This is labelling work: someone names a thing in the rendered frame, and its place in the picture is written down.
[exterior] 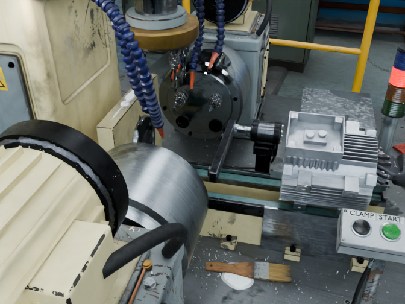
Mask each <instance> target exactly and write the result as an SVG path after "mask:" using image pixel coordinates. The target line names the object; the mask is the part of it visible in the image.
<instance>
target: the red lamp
mask: <svg viewBox="0 0 405 304"><path fill-rule="evenodd" d="M389 82H390V84H392V85H394V86H397V87H405V71H400V70H397V69H395V68H394V67H393V68H392V73H391V76H390V79H389Z"/></svg>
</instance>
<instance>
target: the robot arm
mask: <svg viewBox="0 0 405 304"><path fill-rule="evenodd" d="M377 148H378V150H377V151H378V154H377V155H378V158H377V159H378V161H377V172H376V174H377V176H378V177H377V183H379V184H380V185H384V183H385V181H387V180H391V181H392V183H393V184H394V185H397V186H401V187H404V188H405V154H400V155H399V156H397V157H394V156H391V155H390V154H384V152H382V149H383V148H382V147H377Z"/></svg>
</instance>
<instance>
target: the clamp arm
mask: <svg viewBox="0 0 405 304"><path fill-rule="evenodd" d="M235 125H238V124H236V120H229V122H228V124H227V127H226V129H225V132H224V134H221V143H220V144H219V147H218V150H217V152H216V155H215V158H214V160H213V163H212V165H211V167H209V168H208V170H207V176H208V177H209V182H210V183H217V181H218V178H219V175H220V173H221V169H222V167H223V164H224V161H225V158H226V155H227V153H228V149H229V147H230V144H231V141H232V138H233V135H234V133H235V132H236V133H237V130H234V129H237V128H238V127H237V126H235Z"/></svg>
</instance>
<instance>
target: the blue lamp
mask: <svg viewBox="0 0 405 304"><path fill-rule="evenodd" d="M393 67H394V68H395V69H397V70H400V71H405V54H403V53H402V52H399V50H397V53H396V56H395V61H394V64H393Z"/></svg>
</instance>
